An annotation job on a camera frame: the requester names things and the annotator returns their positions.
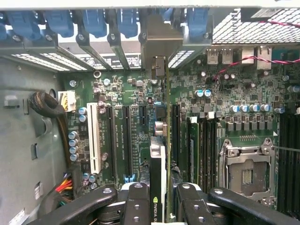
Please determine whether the open PC case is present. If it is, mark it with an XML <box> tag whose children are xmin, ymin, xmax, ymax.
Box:
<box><xmin>0</xmin><ymin>0</ymin><xmax>300</xmax><ymax>225</ymax></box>

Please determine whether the black braided cable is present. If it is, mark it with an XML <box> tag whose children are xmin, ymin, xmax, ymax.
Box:
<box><xmin>29</xmin><ymin>91</ymin><xmax>71</xmax><ymax>165</ymax></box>

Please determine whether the installed green RAM stick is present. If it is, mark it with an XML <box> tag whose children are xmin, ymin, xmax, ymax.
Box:
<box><xmin>187</xmin><ymin>116</ymin><xmax>200</xmax><ymax>186</ymax></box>

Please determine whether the red black twisted wire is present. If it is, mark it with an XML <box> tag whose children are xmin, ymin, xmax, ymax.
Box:
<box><xmin>212</xmin><ymin>20</ymin><xmax>300</xmax><ymax>83</ymax></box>

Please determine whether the metal CPU socket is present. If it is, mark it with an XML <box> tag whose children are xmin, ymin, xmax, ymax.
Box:
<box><xmin>219</xmin><ymin>138</ymin><xmax>277</xmax><ymax>203</ymax></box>

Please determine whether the long black expansion slot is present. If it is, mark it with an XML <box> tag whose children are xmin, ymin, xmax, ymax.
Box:
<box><xmin>106</xmin><ymin>105</ymin><xmax>118</xmax><ymax>179</ymax></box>
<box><xmin>172</xmin><ymin>104</ymin><xmax>181</xmax><ymax>165</ymax></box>

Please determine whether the coloured wire bundle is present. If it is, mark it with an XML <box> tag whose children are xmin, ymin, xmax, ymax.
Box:
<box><xmin>55</xmin><ymin>172</ymin><xmax>74</xmax><ymax>205</ymax></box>

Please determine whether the white power connector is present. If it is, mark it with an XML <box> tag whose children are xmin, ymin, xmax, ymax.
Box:
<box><xmin>58</xmin><ymin>90</ymin><xmax>76</xmax><ymax>113</ymax></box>

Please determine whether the short black expansion slot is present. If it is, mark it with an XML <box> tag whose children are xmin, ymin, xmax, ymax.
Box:
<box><xmin>140</xmin><ymin>105</ymin><xmax>147</xmax><ymax>127</ymax></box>

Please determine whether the blue card retention clip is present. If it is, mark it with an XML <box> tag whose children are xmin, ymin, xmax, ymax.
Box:
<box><xmin>82</xmin><ymin>9</ymin><xmax>108</xmax><ymax>39</ymax></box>
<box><xmin>116</xmin><ymin>9</ymin><xmax>139</xmax><ymax>39</ymax></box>
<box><xmin>44</xmin><ymin>10</ymin><xmax>75</xmax><ymax>38</ymax></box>
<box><xmin>6</xmin><ymin>10</ymin><xmax>42</xmax><ymax>41</ymax></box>
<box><xmin>187</xmin><ymin>8</ymin><xmax>210</xmax><ymax>43</ymax></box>

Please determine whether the white expansion slot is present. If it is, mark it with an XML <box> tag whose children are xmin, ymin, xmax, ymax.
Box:
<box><xmin>86</xmin><ymin>102</ymin><xmax>102</xmax><ymax>174</ymax></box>

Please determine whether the green Dell motherboard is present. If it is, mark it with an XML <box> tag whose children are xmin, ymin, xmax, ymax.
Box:
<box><xmin>58</xmin><ymin>45</ymin><xmax>300</xmax><ymax>211</ymax></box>

